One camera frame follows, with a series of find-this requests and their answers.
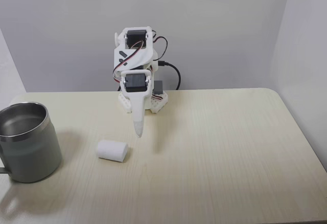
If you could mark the white gauze dressing roll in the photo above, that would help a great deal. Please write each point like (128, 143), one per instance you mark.
(112, 151)

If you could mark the grey table clamp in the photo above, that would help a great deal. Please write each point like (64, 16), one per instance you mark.
(158, 87)

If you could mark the grey-green steel mug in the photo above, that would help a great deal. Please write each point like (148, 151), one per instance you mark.
(30, 147)

